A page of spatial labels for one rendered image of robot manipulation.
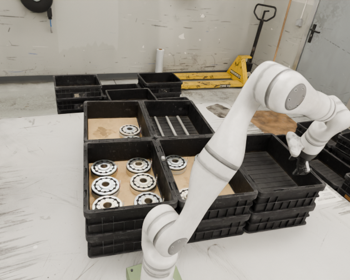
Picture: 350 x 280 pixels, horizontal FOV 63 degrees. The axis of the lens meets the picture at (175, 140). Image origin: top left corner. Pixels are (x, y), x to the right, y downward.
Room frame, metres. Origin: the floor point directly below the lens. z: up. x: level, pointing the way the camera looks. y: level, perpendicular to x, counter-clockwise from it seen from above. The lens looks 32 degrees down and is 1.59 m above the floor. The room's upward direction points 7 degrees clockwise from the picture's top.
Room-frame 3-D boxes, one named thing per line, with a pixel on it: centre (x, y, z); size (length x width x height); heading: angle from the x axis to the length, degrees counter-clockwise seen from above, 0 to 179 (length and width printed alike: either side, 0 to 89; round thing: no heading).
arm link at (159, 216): (0.49, 0.00, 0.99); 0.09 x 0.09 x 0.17; 37
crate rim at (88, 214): (0.82, 0.17, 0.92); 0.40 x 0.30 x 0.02; 19
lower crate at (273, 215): (1.01, -0.40, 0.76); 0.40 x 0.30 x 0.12; 19
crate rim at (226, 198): (0.92, -0.12, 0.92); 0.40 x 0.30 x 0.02; 19
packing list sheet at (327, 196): (1.18, -0.69, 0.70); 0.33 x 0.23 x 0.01; 26
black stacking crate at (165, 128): (1.30, 0.01, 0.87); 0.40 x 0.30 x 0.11; 19
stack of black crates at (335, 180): (1.71, -1.12, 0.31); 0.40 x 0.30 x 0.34; 26
